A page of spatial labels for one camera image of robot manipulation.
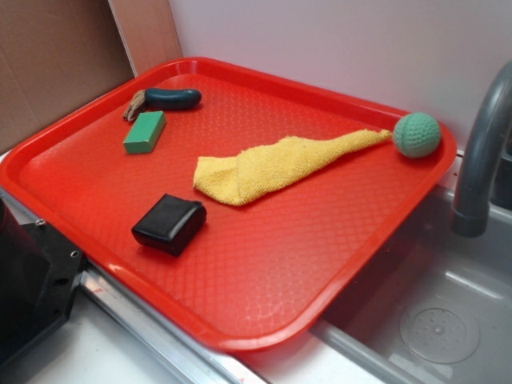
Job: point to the brown cucumber stem piece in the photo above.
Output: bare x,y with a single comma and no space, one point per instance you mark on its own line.
136,106

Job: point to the grey plastic sink basin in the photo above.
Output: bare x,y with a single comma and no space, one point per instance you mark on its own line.
430,306

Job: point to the grey faucet spout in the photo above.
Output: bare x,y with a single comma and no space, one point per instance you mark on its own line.
485,174

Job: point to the green dimpled ball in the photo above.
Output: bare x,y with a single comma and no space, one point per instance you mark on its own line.
417,135

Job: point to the brown cardboard panel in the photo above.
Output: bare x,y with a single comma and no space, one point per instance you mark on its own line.
57,56

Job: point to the yellow terry cloth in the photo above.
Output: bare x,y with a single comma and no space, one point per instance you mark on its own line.
262,170

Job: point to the black rectangular box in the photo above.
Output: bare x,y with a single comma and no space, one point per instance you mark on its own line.
170,225

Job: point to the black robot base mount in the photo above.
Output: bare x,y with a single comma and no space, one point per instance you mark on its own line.
40,271

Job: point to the red plastic tray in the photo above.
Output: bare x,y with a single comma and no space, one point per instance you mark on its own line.
255,275

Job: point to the dark green toy cucumber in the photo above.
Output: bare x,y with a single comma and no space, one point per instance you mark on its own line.
172,99

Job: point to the green rectangular block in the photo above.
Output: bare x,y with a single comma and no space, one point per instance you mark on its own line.
145,132

